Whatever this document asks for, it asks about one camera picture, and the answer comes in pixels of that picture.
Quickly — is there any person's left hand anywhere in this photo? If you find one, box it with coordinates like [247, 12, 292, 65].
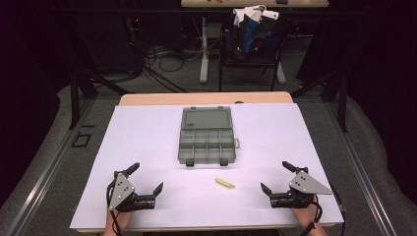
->
[105, 210, 134, 231]

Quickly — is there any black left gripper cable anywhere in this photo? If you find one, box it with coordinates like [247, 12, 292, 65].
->
[105, 181, 124, 236]

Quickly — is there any wooden desk with white legs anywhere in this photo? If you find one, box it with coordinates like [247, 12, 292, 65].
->
[180, 0, 330, 86]

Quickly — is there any person's right hand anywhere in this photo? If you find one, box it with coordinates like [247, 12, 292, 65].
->
[291, 196, 322, 229]

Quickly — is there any wooden table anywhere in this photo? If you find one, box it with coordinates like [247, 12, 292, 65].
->
[76, 90, 336, 234]

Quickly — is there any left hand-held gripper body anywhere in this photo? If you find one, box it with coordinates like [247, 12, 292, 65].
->
[107, 170, 156, 212]

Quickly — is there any black chair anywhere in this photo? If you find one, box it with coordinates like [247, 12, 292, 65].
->
[217, 16, 290, 92]

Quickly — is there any tangle of floor cables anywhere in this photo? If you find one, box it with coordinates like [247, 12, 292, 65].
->
[129, 19, 206, 93]

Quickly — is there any black metal stand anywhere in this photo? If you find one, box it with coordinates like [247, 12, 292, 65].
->
[68, 62, 133, 131]
[290, 63, 349, 134]

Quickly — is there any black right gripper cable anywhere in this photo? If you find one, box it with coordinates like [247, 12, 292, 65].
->
[300, 185, 346, 236]

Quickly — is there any white board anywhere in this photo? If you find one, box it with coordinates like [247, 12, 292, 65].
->
[69, 102, 345, 231]

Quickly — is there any small yellow block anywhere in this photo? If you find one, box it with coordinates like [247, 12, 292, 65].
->
[214, 177, 236, 190]

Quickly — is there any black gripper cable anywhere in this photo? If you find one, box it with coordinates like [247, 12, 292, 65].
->
[105, 181, 124, 236]
[300, 185, 346, 236]

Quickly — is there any grey plastic compartment box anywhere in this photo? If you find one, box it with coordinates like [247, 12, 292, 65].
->
[177, 105, 241, 167]

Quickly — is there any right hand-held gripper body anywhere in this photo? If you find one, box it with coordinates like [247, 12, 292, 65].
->
[269, 166, 333, 209]

